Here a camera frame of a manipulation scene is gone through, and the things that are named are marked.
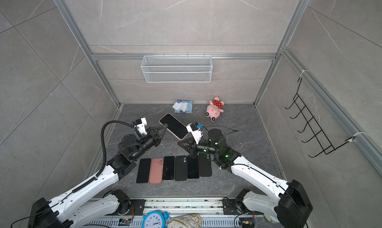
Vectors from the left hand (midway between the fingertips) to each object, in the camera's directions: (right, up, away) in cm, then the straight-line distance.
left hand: (167, 122), depth 67 cm
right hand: (+5, -10, +2) cm, 11 cm away
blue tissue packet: (+4, +10, +44) cm, 45 cm away
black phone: (-4, -29, +23) cm, 37 cm away
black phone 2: (+12, -27, +19) cm, 35 cm away
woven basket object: (+11, -46, +1) cm, 47 cm away
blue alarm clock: (-6, -46, +2) cm, 46 cm away
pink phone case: (-11, -30, +19) cm, 37 cm away
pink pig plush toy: (+27, +8, +40) cm, 49 cm away
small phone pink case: (+3, -2, +4) cm, 6 cm away
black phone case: (+4, -28, +20) cm, 35 cm away
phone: (-18, -31, +18) cm, 40 cm away
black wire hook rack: (+65, -9, -9) cm, 66 cm away
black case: (+19, -27, +21) cm, 39 cm away
